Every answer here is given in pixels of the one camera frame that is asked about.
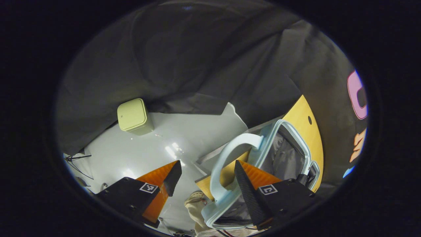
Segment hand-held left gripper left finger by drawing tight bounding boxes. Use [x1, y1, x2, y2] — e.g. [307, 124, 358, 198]
[95, 160, 182, 228]

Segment light blue suitcase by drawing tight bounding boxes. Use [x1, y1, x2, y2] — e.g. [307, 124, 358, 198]
[201, 119, 320, 230]

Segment pale green trash bin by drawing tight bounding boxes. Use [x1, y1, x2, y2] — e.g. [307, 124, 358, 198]
[117, 98, 155, 136]

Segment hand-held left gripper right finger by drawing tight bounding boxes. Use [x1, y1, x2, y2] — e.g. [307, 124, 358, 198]
[234, 160, 321, 231]

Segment black cables on floor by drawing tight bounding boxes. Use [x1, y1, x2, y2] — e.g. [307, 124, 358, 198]
[64, 153, 94, 180]

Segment person's beige clothing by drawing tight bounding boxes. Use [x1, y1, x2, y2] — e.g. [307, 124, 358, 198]
[184, 190, 214, 232]

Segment grey table frame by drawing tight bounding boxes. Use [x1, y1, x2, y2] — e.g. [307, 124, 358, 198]
[196, 142, 231, 171]

